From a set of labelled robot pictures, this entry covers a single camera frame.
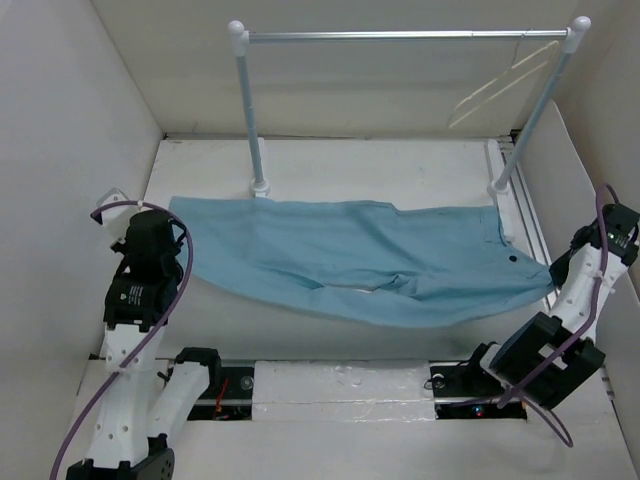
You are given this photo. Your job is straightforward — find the cream plastic clothes hanger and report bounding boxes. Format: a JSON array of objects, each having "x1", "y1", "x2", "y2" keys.
[{"x1": 446, "y1": 41, "x2": 560, "y2": 136}]

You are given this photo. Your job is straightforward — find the white metal clothes rack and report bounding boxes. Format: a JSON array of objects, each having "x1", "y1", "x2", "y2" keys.
[{"x1": 225, "y1": 15, "x2": 592, "y2": 241}]

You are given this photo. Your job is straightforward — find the light blue trousers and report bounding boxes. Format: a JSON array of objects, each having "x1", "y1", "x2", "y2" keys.
[{"x1": 170, "y1": 197, "x2": 553, "y2": 328}]

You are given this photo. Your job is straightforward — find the aluminium side rail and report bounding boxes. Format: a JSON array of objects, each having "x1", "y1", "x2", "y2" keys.
[{"x1": 499, "y1": 130, "x2": 557, "y2": 281}]

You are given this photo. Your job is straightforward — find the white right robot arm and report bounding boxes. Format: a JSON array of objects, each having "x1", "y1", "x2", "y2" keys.
[{"x1": 462, "y1": 203, "x2": 639, "y2": 410}]

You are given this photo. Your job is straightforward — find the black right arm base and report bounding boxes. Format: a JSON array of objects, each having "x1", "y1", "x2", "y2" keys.
[{"x1": 423, "y1": 362, "x2": 527, "y2": 420}]

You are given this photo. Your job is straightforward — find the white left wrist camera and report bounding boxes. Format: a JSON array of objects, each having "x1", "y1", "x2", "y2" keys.
[{"x1": 94, "y1": 188, "x2": 136, "y2": 241}]

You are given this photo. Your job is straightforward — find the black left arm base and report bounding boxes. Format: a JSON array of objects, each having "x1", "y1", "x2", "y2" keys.
[{"x1": 188, "y1": 363, "x2": 255, "y2": 421}]

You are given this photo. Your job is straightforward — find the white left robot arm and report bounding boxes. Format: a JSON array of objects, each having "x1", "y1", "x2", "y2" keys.
[{"x1": 63, "y1": 205, "x2": 223, "y2": 479}]

